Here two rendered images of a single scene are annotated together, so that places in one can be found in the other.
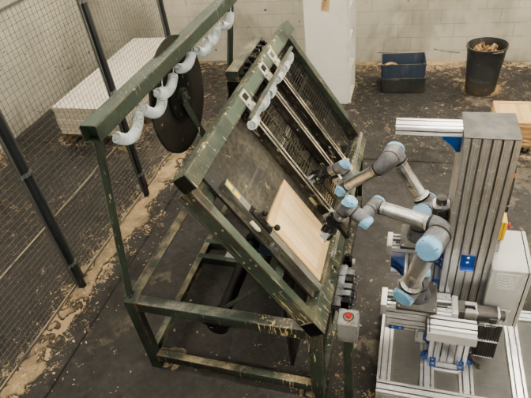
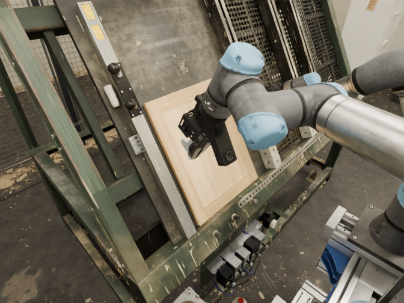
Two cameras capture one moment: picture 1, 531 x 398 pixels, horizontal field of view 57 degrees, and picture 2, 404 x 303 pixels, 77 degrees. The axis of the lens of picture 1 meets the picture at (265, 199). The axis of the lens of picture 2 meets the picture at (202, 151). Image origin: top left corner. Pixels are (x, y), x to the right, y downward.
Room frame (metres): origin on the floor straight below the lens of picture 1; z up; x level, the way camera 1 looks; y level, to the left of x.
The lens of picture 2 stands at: (1.49, -0.56, 1.80)
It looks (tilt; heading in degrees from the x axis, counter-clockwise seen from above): 36 degrees down; 24
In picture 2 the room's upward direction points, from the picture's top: straight up
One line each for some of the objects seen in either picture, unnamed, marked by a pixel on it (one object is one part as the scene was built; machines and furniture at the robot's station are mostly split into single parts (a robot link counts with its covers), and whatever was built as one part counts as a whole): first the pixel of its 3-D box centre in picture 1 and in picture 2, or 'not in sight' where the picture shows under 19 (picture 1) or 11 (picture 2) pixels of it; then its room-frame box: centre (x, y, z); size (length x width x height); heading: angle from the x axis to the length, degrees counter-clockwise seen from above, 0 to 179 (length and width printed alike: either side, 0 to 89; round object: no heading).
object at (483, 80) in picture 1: (483, 67); not in sight; (5.92, -3.14, 0.33); 0.52 x 0.51 x 0.65; 160
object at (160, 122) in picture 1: (182, 95); not in sight; (3.11, 0.47, 1.85); 0.80 x 0.06 x 0.80; 159
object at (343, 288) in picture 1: (348, 286); (247, 250); (2.22, -0.48, 0.69); 0.50 x 0.14 x 0.24; 159
